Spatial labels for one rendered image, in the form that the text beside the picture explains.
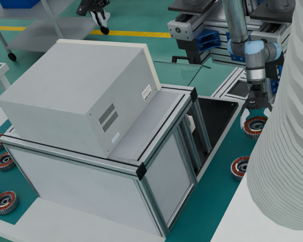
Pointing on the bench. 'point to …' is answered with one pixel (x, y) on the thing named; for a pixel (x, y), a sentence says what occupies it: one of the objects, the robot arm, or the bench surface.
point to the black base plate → (212, 123)
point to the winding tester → (82, 95)
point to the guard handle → (183, 59)
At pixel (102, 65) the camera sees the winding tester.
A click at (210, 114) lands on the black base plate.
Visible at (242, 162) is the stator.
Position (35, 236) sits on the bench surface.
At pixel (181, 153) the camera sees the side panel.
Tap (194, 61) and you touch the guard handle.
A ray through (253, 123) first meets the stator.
